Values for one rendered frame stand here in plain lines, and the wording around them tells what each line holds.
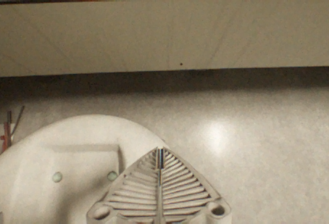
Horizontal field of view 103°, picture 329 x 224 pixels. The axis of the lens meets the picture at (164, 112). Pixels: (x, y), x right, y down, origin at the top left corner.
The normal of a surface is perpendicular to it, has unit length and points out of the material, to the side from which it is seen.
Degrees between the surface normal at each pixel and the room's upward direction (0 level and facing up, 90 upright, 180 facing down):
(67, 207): 0
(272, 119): 0
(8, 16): 90
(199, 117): 0
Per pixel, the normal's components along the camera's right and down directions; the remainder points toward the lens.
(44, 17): 0.05, 0.96
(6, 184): 0.02, -0.27
